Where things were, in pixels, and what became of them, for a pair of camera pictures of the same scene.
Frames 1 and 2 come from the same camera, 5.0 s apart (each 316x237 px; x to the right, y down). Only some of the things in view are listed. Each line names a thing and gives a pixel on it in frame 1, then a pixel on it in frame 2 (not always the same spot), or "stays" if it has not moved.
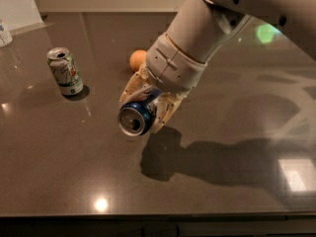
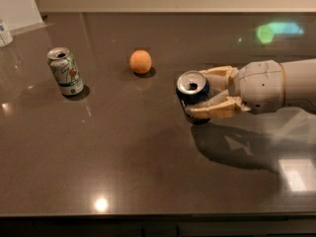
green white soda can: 65,71 stays
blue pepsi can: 136,118 → 193,87
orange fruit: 137,58 stays
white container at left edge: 6,38 stays
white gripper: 173,68 → 260,84
